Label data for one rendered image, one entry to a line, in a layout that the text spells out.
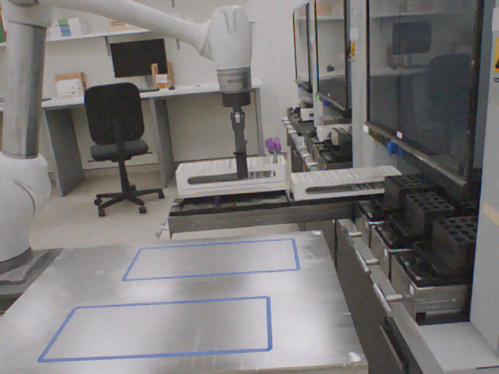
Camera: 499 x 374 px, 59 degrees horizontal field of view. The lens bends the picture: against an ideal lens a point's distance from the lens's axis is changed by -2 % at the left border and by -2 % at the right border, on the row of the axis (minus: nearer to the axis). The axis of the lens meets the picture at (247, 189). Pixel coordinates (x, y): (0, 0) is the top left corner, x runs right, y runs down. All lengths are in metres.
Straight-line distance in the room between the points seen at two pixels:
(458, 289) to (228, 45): 0.75
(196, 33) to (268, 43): 3.42
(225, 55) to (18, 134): 0.64
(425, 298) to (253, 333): 0.32
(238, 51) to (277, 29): 3.57
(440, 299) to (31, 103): 1.15
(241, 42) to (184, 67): 3.60
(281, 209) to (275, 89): 3.58
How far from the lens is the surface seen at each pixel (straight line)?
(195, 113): 4.77
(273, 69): 4.72
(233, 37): 1.15
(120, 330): 0.76
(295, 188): 1.22
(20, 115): 1.41
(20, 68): 1.40
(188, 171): 1.22
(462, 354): 0.83
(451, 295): 0.88
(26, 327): 0.85
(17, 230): 1.31
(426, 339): 0.85
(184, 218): 1.23
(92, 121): 3.59
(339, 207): 1.24
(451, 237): 0.87
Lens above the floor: 1.23
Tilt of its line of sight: 18 degrees down
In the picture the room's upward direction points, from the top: 5 degrees counter-clockwise
